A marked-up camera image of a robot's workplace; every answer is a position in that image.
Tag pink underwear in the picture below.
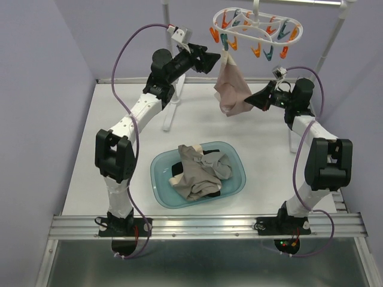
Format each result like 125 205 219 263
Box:
214 50 253 117

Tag black underwear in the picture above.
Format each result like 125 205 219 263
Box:
171 145 224 198

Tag dark grey underwear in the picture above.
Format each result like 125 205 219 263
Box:
193 151 233 180

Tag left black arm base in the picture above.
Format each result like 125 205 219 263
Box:
94 216 153 259

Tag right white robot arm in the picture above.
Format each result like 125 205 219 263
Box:
245 78 353 224

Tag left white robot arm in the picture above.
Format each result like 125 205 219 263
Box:
95 44 221 222

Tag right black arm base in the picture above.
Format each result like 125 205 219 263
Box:
254 216 311 255

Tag white clip hanger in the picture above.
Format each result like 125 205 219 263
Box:
209 1 303 62

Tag white drying rack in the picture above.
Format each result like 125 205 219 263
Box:
161 1 357 153

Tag teal plastic basin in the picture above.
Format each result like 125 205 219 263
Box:
150 141 246 209

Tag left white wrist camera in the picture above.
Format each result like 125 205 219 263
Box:
167 24 193 53

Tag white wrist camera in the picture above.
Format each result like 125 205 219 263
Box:
167 24 193 53
272 66 287 88

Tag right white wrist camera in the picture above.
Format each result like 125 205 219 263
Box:
272 66 287 88

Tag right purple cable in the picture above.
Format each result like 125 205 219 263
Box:
260 66 335 258

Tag aluminium mounting rail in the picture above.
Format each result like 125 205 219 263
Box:
47 211 367 240

